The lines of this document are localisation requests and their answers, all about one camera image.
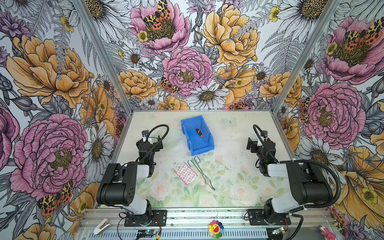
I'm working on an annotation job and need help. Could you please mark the orange black screwdriver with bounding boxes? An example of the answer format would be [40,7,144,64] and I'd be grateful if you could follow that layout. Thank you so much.
[196,128,208,142]

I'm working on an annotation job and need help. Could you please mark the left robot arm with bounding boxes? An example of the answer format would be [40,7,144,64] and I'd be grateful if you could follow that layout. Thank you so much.
[97,124,170,227]

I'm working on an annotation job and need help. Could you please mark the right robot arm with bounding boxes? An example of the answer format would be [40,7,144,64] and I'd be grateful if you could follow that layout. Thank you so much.
[245,125,342,226]

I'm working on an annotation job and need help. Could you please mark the blue plastic bin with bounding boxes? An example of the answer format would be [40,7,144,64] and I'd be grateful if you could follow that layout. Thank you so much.
[181,115,215,156]

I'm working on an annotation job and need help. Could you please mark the pink patterned packet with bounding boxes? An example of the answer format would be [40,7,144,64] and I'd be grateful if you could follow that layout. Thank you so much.
[175,163,198,186]

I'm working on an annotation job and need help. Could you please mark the metal tongs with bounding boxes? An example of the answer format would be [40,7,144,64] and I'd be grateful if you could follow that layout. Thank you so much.
[187,156,216,191]

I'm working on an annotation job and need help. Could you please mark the left green circuit board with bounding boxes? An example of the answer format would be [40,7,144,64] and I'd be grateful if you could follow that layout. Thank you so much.
[136,229,158,239]

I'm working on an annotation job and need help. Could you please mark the green circuit board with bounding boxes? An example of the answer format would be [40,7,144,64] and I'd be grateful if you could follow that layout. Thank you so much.
[272,227,286,235]
[136,229,158,239]

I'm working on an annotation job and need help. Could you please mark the right green circuit board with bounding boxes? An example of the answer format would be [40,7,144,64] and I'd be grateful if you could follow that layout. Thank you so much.
[272,227,286,235]

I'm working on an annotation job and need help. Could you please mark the white stapler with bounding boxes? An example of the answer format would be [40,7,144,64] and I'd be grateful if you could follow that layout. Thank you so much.
[93,218,111,235]

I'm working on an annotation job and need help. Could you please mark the rainbow flower toy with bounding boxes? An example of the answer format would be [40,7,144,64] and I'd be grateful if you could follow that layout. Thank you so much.
[209,220,224,239]

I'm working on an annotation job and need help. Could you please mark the pink figurine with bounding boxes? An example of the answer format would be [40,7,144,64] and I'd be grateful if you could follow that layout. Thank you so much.
[319,225,336,240]

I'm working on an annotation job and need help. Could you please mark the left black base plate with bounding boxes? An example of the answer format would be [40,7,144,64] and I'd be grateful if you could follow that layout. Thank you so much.
[124,210,168,227]

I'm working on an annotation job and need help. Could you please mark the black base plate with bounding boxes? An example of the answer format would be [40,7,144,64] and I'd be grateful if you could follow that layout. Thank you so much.
[247,209,292,226]
[124,210,168,227]

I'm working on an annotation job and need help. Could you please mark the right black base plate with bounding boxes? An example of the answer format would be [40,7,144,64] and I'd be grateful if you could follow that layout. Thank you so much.
[247,209,292,226]

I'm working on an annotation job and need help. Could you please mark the white slotted cable duct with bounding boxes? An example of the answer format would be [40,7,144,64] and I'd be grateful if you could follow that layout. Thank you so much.
[79,228,269,240]

